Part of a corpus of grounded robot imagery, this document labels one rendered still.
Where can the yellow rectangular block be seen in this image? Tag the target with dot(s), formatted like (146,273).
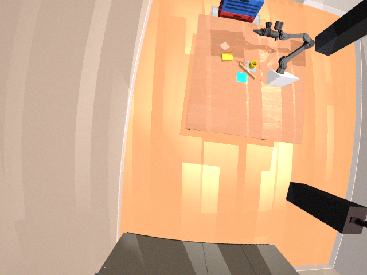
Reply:
(227,57)

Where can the wooden rectangular bar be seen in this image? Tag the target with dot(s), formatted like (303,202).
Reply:
(247,71)

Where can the olive-yellow cup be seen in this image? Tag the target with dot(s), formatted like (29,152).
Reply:
(253,64)

